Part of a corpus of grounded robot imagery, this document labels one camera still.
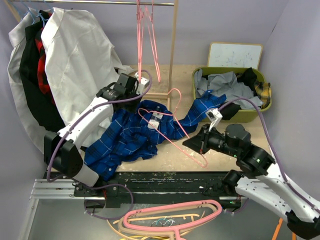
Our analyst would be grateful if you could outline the metal hanging rod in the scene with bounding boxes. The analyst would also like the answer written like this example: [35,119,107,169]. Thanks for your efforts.
[9,0,179,7]

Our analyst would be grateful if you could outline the pink hanger in foreground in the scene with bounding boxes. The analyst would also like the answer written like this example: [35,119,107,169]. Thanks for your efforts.
[123,199,223,240]

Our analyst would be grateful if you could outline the orange hanger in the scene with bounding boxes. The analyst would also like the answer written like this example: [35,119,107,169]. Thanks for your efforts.
[271,218,298,240]

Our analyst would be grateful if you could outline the aluminium frame rail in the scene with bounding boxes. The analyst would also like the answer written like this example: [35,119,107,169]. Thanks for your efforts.
[18,177,307,240]

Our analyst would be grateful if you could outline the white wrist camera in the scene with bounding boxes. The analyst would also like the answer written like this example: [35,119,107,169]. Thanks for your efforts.
[133,72,151,95]
[205,108,223,131]

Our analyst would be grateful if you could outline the white hanging shirt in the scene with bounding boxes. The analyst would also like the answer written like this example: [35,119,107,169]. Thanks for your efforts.
[7,8,133,151]

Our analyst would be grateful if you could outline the blue plaid shirt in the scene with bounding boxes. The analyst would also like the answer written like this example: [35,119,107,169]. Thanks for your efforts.
[84,90,227,181]

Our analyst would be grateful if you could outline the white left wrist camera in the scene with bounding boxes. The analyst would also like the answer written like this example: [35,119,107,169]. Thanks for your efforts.
[133,72,151,95]

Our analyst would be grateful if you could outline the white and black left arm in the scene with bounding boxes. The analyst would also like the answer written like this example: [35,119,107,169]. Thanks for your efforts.
[44,73,150,196]

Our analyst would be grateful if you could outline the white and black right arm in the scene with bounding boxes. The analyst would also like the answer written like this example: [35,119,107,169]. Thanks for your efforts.
[182,124,320,240]

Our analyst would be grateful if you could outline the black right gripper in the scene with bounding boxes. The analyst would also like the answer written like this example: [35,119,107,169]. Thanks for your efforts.
[182,123,239,157]

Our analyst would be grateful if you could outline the blue hanger hooks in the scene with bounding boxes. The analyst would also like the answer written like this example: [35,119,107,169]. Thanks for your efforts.
[19,0,54,27]

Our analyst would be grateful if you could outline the green laundry basket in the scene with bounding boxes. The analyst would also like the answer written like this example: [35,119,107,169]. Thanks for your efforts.
[191,66,258,123]

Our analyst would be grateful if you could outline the black and yellow garment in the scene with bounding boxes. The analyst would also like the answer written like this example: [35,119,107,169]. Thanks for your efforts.
[221,67,272,120]

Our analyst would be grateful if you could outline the small whiteboard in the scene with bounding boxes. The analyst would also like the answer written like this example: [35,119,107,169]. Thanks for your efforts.
[207,42,264,69]

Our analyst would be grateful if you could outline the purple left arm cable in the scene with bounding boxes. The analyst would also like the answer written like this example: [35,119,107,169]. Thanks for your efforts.
[46,69,153,221]

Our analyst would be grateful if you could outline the pink hangers on rack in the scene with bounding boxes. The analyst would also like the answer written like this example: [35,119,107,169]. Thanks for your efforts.
[136,0,162,83]

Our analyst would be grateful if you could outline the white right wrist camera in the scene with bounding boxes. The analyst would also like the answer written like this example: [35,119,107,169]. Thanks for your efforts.
[205,108,223,131]

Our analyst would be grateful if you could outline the red plaid hanging shirt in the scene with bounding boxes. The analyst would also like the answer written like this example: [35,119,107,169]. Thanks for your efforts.
[34,10,56,106]

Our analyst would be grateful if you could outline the black hanging garment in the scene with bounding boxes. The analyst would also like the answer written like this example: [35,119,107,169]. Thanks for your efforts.
[19,21,87,152]

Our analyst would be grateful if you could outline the yellow hanger in foreground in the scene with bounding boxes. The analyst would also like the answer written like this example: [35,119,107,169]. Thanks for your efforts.
[121,235,170,240]

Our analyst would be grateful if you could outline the wooden garment rack frame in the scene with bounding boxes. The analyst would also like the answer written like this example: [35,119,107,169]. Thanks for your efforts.
[4,0,179,108]

